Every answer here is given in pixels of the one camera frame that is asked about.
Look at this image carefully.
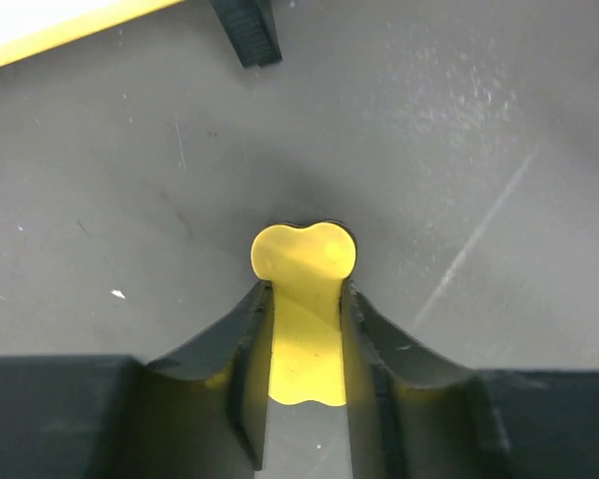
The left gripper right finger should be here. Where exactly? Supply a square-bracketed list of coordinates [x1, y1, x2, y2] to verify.
[340, 281, 599, 478]

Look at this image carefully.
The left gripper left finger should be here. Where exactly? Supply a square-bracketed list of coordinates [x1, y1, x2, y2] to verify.
[0, 281, 274, 478]

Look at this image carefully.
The yellow bone-shaped eraser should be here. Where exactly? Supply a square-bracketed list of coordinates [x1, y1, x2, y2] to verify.
[251, 222, 356, 407]

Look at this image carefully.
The yellow-framed whiteboard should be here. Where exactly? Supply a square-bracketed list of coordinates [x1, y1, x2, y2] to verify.
[0, 0, 178, 67]

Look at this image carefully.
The black whiteboard clip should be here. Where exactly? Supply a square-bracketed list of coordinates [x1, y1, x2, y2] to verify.
[210, 0, 283, 69]

